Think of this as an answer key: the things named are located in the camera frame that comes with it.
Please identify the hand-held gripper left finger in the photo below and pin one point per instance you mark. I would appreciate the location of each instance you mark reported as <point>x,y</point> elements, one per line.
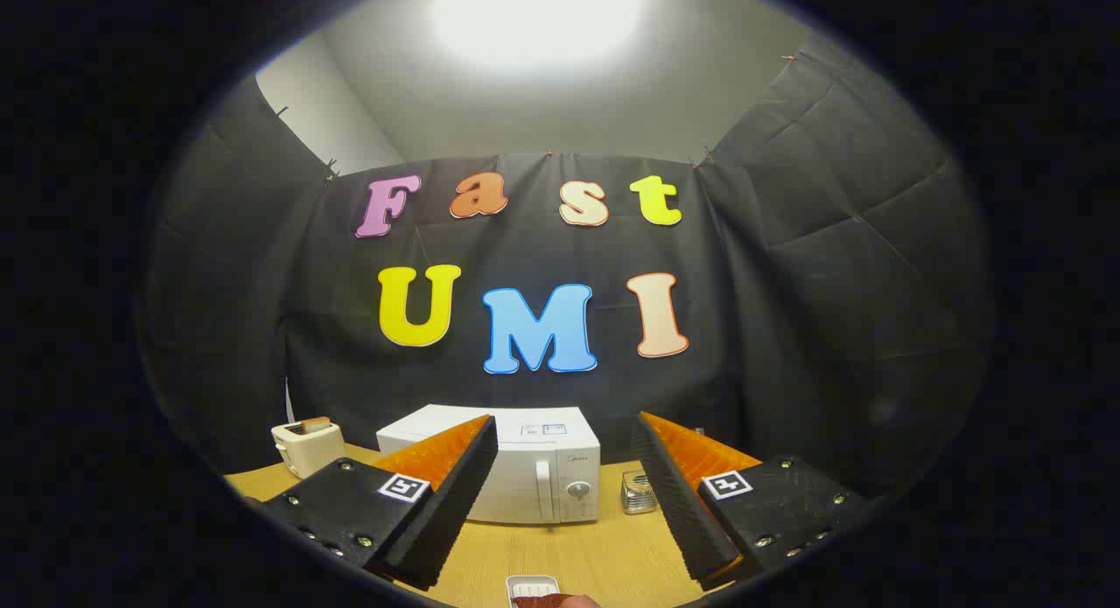
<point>455,494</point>

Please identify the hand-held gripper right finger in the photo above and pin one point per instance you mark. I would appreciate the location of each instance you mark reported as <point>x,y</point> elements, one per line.
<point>678,494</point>

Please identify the white toaster oven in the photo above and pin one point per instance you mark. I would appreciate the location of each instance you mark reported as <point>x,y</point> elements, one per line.
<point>525,485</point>

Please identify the brown meat piece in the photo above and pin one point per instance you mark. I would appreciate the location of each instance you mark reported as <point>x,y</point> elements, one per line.
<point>542,602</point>

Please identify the cream toaster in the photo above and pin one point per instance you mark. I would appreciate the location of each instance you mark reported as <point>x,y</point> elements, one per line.
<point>306,450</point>

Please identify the small white plate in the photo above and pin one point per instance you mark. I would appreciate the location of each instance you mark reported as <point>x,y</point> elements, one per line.
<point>525,583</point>

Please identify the toasted bread slice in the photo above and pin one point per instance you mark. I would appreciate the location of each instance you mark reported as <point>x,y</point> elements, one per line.
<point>317,424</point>

